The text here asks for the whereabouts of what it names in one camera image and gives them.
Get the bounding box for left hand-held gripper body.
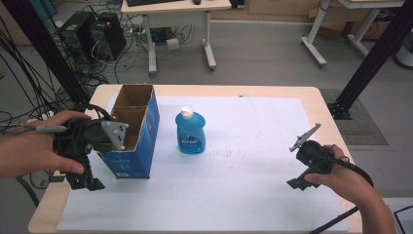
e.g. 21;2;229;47
53;117;131;183

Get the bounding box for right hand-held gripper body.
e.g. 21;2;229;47
288;122;336;178

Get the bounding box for blue cardboard box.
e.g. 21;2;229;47
96;84;161;180

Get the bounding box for blue detergent bottle white cap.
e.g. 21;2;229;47
174;106;207;155

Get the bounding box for person's right hand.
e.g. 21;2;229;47
304;143;361;198

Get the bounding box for person's left hand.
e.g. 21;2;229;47
14;109;94;179

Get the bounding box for grey floor mat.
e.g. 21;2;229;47
319;88;390;146

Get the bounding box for white paper sheet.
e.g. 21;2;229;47
56;95;350;232

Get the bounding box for black computer tower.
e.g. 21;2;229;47
89;12;128;61
57;11;97;63

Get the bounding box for white power adapter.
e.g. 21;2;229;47
166;38;181;52

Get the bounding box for black keyboard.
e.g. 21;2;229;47
126;0;185;8

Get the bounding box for wooden desk white legs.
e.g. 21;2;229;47
120;0;233;78

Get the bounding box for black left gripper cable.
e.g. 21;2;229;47
72;102;114;122

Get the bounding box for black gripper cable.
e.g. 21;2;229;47
72;102;114;122
308;155;375;234

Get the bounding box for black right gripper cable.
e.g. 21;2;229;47
308;155;375;234

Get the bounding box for tangle of black cables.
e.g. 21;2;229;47
0;25;111;131

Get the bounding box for black aluminium post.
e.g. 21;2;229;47
326;0;413;121
2;0;92;104

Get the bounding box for white frame desk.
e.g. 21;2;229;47
300;0;406;69

